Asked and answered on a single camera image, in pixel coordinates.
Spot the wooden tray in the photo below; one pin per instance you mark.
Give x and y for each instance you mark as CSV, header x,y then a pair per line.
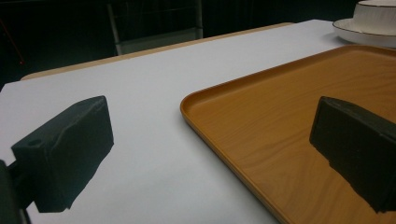
x,y
289,130

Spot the white gold-rimmed bowl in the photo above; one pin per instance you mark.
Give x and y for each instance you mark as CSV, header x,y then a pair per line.
x,y
376,14

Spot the metal chair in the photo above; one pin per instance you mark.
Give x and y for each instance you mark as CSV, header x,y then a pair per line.
x,y
155,34

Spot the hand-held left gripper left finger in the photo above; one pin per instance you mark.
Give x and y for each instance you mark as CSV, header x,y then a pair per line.
x,y
65,158

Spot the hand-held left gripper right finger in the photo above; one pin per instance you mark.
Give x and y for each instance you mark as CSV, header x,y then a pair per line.
x,y
358,146

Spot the white gold-rimmed plate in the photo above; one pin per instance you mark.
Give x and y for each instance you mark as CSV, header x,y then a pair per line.
x,y
351,32

